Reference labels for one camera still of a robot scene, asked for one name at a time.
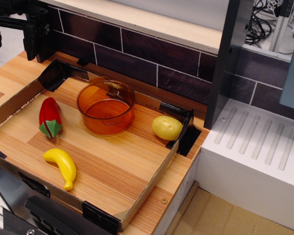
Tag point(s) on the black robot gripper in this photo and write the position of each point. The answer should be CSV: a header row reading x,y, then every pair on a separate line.
x,y
31,16

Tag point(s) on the yellow plastic toy banana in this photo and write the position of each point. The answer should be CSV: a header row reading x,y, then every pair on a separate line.
x,y
65,164

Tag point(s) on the orange transparent plastic pot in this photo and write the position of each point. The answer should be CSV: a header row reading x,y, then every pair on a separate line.
x,y
106,106

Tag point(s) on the red toy chili pepper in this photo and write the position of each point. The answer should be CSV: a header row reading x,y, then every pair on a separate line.
x,y
50,122

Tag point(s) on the yellow toy potato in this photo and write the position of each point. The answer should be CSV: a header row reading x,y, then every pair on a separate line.
x,y
167,128

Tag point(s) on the brass screw in table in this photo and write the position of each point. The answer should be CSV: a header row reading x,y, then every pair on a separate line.
x,y
164,201

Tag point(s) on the white sink drainboard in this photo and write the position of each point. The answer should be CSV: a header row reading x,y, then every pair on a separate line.
x,y
255,139

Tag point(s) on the dark grey vertical post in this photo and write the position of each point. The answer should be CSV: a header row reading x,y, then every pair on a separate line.
x,y
233,37

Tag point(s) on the aluminium frame profile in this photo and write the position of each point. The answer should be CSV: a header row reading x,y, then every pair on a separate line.
x,y
286,12

